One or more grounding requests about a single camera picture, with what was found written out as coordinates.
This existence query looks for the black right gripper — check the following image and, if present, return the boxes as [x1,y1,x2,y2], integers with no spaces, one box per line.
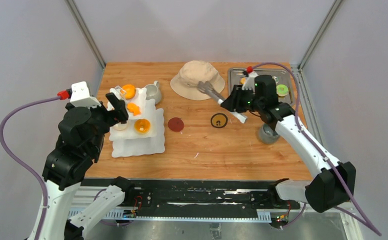
[220,85,263,114]

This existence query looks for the orange star cookie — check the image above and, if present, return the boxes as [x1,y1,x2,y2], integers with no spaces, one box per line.
[126,102,141,116]

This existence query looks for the orange macaron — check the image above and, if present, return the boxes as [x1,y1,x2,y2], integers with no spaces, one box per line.
[120,84,137,100]

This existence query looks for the white chocolate donut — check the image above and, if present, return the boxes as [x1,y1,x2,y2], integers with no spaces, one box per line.
[112,123,128,131]

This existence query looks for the green frosted donut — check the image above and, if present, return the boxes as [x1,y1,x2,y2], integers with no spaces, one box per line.
[276,84,290,98]

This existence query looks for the small orange round biscuit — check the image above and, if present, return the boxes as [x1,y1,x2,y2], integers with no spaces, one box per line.
[240,77,247,85]

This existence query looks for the orange frosted donut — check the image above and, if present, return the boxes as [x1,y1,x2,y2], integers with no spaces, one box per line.
[133,118,151,134]

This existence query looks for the white tiered dessert stand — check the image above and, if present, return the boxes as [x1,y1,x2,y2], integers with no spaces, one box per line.
[109,86,165,158]

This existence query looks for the metal food tongs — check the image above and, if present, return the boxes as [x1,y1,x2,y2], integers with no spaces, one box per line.
[196,81,248,124]

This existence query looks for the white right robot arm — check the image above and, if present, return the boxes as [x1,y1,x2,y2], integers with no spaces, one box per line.
[218,75,356,213]

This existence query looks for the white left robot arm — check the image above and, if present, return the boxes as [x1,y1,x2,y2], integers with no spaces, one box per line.
[29,93,135,240]

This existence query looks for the grey ceramic mug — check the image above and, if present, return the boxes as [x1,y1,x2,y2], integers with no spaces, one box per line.
[257,123,280,145]

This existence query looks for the metal serving tray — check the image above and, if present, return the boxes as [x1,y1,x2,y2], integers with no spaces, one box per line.
[227,67,296,106]

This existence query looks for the white ceramic mug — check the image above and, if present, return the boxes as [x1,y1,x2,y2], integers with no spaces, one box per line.
[144,80,162,105]

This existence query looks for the yellow black round coaster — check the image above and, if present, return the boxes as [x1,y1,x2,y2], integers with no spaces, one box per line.
[210,113,229,129]

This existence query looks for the dark red round coaster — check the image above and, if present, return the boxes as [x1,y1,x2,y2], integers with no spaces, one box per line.
[167,117,185,132]

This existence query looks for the beige bucket hat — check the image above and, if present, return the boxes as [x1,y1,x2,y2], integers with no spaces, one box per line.
[170,60,226,101]

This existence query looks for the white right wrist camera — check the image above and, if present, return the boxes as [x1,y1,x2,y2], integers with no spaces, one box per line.
[241,66,258,92]

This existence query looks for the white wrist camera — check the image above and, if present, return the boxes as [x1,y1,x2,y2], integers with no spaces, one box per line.
[241,66,258,92]
[57,81,101,108]

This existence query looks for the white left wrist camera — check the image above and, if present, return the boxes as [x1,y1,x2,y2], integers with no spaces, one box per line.
[57,81,101,108]

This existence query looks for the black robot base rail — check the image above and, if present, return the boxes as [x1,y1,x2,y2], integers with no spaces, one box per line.
[78,178,354,229]

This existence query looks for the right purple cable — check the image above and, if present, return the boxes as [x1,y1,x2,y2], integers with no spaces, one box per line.
[250,62,382,237]

